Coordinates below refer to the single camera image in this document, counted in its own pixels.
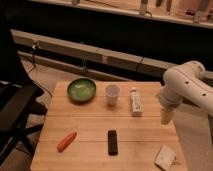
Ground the translucent plastic cup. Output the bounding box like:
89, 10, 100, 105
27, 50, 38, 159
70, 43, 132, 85
105, 84, 120, 106

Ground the orange carrot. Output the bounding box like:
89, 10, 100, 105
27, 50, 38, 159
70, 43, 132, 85
57, 132, 77, 152

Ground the black remote control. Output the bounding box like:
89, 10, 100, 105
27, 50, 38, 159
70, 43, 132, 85
108, 130, 118, 155

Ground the white sponge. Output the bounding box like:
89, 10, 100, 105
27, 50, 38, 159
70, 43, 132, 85
154, 145, 176, 171

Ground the wooden table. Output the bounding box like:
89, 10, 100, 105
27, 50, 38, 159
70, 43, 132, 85
31, 81, 187, 171

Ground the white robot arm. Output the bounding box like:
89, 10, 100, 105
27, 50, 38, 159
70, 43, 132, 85
158, 61, 213, 124

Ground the white tube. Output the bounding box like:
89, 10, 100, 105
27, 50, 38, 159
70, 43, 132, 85
130, 87, 142, 117

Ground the green ceramic bowl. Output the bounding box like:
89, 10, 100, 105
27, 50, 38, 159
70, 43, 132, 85
67, 78, 96, 103

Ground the black chair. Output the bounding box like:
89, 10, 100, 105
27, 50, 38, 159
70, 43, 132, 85
0, 84, 47, 166

